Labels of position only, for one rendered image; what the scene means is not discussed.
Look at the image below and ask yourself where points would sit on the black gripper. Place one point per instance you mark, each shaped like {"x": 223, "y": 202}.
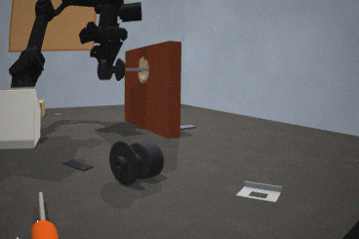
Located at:
{"x": 110, "y": 47}

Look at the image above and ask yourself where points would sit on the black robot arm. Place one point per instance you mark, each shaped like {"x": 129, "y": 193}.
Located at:
{"x": 31, "y": 61}

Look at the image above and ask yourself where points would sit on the orange-handled screwdriver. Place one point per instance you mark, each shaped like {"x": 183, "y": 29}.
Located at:
{"x": 43, "y": 229}

